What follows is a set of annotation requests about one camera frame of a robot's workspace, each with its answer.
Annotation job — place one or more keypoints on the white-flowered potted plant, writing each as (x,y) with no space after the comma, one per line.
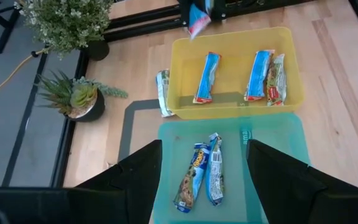
(64,21)

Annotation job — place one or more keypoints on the teal plastic bin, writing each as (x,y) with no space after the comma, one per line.
(182,130)

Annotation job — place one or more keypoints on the yellow plastic bin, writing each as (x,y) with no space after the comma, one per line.
(235,62)

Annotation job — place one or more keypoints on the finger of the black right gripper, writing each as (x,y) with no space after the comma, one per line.
(219,9)
(185,11)

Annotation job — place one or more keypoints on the succulent in black pot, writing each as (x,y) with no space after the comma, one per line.
(82,99)

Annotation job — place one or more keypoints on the blue granola bar barcode side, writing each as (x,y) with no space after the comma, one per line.
(215,174)

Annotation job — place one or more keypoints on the green red-label granola bar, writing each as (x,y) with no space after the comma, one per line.
(277,84)

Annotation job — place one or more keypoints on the white-backed granola bar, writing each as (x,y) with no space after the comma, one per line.
(163,93)

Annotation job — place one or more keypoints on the blue red-striped granola bar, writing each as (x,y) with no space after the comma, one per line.
(258,74)
(207,77)
(197,20)

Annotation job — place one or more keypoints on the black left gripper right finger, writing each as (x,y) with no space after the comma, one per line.
(306,202)

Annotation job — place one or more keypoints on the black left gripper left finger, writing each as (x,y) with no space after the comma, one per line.
(73,205)

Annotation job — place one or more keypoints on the blue Chewy granola bar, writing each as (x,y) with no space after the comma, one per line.
(191,177)

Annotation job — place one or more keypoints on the black office desk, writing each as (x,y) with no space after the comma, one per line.
(3,37)

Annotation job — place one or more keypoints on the black aluminium table frame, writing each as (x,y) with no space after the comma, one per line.
(141,29)

